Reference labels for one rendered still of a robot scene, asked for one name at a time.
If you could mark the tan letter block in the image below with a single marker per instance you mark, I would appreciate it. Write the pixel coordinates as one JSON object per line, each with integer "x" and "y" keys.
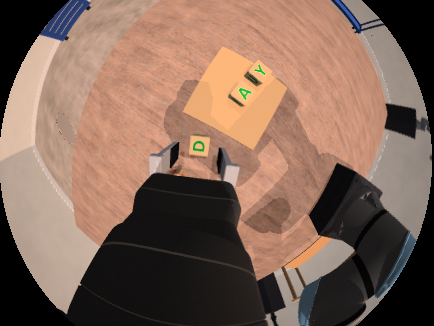
{"x": 258, "y": 73}
{"x": 178, "y": 172}
{"x": 199, "y": 144}
{"x": 242, "y": 94}

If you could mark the orange flat mat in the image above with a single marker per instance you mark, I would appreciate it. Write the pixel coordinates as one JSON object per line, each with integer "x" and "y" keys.
{"x": 210, "y": 104}

